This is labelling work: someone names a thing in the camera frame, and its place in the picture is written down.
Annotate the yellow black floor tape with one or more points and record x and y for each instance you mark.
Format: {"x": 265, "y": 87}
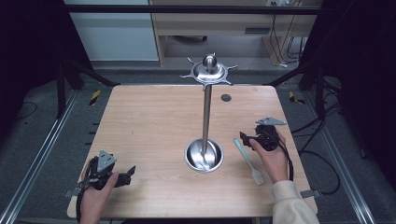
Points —
{"x": 95, "y": 97}
{"x": 294, "y": 99}

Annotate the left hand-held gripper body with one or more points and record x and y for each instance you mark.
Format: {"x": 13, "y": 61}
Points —
{"x": 104, "y": 161}

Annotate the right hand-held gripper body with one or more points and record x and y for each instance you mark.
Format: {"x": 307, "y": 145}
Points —
{"x": 267, "y": 135}

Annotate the grey metal table bracket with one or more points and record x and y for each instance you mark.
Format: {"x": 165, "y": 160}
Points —
{"x": 310, "y": 193}
{"x": 69, "y": 193}

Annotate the person's right hand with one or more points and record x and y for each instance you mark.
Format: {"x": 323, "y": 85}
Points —
{"x": 272, "y": 161}

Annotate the black curtain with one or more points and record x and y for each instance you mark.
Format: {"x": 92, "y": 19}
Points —
{"x": 364, "y": 77}
{"x": 28, "y": 43}

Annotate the black horizontal frame bar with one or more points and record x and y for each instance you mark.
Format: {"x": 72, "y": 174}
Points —
{"x": 193, "y": 9}

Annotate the light wooden desk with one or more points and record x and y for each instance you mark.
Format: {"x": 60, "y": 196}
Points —
{"x": 218, "y": 23}

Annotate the black metal frame stand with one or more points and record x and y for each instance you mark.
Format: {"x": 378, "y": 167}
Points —
{"x": 319, "y": 90}
{"x": 62, "y": 90}

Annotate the person's left hand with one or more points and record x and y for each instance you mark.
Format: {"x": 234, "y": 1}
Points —
{"x": 96, "y": 199}

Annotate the steel utensil rack stand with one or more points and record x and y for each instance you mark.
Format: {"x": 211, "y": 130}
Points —
{"x": 206, "y": 118}

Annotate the aluminium floor rail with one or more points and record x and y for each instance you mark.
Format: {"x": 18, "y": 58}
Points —
{"x": 341, "y": 158}
{"x": 37, "y": 158}

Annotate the white cabinet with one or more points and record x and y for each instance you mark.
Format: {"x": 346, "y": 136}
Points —
{"x": 115, "y": 34}

